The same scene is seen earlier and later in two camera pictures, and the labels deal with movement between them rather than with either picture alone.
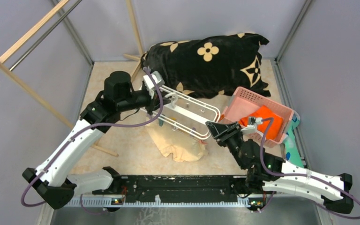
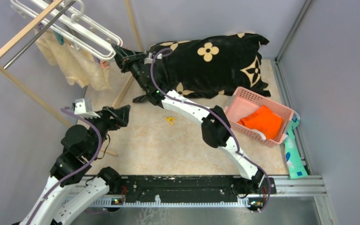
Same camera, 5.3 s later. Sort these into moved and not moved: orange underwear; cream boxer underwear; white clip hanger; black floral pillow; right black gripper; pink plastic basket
Moved: white clip hanger; cream boxer underwear; right black gripper
Not moved: black floral pillow; pink plastic basket; orange underwear
